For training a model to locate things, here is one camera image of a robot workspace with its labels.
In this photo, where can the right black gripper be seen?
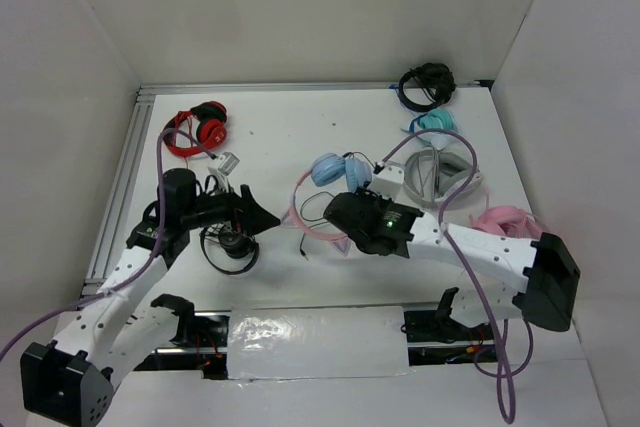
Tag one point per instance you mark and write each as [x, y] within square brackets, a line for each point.
[365, 194]

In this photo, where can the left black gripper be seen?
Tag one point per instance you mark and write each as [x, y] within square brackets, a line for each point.
[257, 218]

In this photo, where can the blue pink cat-ear headphones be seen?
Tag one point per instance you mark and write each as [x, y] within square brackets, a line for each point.
[355, 168]

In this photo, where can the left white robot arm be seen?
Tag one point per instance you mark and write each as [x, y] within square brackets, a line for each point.
[73, 378]

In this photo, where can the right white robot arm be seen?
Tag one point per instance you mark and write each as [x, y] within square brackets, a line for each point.
[537, 278]

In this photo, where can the small black headphones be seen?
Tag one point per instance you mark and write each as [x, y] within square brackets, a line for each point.
[236, 245]

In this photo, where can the teal white headphones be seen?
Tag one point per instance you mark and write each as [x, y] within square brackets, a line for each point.
[438, 118]

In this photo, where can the black headphones far corner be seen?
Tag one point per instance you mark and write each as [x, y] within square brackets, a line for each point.
[437, 82]

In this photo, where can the white taped sheet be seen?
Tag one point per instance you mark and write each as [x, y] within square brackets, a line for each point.
[325, 343]

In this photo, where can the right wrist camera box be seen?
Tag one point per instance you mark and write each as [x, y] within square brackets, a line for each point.
[387, 180]

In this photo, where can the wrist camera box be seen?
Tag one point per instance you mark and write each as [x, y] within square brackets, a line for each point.
[221, 167]
[387, 180]

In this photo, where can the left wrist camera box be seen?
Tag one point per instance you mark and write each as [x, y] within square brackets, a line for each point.
[221, 167]

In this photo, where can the aluminium frame rail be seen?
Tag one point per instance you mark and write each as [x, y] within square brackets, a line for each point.
[277, 130]

